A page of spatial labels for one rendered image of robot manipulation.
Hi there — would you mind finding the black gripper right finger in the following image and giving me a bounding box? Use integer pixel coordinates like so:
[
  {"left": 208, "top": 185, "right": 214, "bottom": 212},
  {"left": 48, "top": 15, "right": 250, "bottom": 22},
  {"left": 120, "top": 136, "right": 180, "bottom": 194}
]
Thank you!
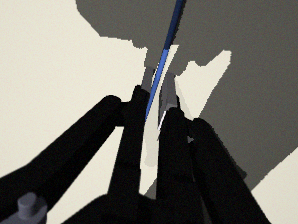
[{"left": 156, "top": 72, "right": 272, "bottom": 224}]

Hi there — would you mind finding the blue cable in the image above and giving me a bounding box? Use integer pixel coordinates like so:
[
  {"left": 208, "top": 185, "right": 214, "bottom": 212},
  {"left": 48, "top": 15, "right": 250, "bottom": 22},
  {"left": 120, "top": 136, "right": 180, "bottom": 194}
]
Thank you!
[{"left": 145, "top": 0, "right": 184, "bottom": 122}]

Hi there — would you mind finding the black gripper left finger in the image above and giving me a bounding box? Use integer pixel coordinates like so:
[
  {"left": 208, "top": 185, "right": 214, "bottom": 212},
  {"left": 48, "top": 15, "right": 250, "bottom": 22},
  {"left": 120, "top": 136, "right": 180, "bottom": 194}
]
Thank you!
[{"left": 0, "top": 66, "right": 154, "bottom": 224}]

